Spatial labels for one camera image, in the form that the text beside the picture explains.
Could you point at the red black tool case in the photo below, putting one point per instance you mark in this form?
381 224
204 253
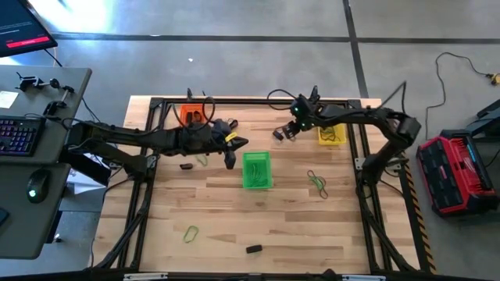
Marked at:
449 171

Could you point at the green plastic basket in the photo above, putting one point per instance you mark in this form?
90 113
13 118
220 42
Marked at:
258 154

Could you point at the black arch clamp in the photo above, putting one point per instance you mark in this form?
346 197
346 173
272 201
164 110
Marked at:
189 94
314 93

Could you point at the white paper sheets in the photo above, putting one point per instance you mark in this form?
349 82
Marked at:
84 183

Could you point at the green and black bands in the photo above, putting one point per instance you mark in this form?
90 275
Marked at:
328 134

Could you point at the green rubber band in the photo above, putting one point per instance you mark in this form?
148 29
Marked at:
254 171
265 180
317 181
206 162
184 236

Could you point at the black backlit keyboard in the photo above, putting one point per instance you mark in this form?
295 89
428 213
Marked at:
19 136

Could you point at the thin brown rubber band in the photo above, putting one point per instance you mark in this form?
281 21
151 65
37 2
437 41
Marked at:
327 194
336 136

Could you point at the white paper note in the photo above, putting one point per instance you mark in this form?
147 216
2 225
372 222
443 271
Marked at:
8 99

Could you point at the black desk clamp mount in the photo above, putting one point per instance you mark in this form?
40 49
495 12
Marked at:
29 82
54 105

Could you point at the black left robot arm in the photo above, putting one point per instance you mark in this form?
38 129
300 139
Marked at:
117 136

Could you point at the black aluminium table frame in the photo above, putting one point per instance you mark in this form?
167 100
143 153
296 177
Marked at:
254 100

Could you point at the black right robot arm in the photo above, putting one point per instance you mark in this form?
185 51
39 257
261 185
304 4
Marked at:
363 115

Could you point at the black computer mouse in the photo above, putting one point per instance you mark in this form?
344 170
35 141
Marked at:
38 187

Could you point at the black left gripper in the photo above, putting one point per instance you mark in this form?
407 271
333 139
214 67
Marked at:
219 143

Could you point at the orange plastic basket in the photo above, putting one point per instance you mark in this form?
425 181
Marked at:
183 117

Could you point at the yellow plug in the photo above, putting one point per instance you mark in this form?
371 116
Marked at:
495 79

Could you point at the yellow plastic basket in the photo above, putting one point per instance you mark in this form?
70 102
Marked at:
343 134

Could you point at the grey desk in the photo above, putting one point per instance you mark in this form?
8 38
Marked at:
23 234
78 78

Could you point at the black equipment stand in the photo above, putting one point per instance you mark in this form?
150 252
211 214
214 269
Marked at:
490 117

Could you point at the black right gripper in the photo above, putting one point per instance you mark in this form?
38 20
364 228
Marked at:
301 124

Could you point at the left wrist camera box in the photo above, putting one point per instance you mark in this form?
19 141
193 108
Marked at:
221 126

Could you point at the black monitor with red bar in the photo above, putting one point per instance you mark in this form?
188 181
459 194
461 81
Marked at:
19 23

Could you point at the white metal bracket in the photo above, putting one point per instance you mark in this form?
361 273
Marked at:
144 277
363 278

